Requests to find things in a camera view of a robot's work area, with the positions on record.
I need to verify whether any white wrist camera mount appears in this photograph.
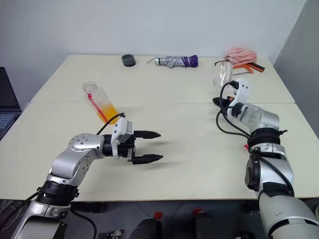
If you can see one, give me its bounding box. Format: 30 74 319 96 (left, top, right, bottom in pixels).
229 79 251 108
111 117 135 159

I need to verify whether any grey partition panel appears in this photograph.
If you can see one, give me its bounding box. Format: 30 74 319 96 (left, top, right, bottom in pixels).
272 0 319 140

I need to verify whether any folded silver purple umbrella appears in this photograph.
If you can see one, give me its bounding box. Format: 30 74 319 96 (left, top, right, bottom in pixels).
147 55 199 69

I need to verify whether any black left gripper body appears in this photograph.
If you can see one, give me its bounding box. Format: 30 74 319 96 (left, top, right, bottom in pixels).
117 135 137 164

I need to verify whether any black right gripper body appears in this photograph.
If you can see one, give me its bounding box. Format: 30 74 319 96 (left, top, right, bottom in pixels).
222 95 236 109

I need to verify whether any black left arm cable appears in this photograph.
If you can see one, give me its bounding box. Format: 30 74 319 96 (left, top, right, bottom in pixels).
95 113 126 136

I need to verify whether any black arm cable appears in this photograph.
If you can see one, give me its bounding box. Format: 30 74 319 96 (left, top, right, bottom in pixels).
215 81 295 199
95 113 126 136

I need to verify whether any clear wine glass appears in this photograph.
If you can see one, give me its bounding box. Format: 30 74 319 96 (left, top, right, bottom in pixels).
212 60 235 93

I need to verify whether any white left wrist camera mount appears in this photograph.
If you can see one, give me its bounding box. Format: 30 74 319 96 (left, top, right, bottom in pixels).
111 117 135 159

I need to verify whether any pink towel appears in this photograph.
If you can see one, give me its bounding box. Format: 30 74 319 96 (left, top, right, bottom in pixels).
223 47 258 64

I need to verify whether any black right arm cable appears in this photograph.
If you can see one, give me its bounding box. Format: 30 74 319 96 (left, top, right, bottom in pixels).
215 81 295 199

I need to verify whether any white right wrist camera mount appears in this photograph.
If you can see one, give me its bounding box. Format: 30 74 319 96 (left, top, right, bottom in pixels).
229 79 251 108

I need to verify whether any dark laptop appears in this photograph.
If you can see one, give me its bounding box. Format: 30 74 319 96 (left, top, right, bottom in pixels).
0 67 22 140

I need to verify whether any orange juice plastic bottle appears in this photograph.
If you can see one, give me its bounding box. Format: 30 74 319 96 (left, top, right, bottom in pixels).
81 81 121 124

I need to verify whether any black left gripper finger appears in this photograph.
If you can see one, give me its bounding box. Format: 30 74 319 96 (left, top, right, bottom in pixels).
132 154 164 166
134 129 161 140

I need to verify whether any orange hacksaw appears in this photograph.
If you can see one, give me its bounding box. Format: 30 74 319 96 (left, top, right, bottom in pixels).
232 62 266 75

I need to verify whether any dark rounded shape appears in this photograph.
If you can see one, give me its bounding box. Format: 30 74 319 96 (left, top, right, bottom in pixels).
134 218 163 239

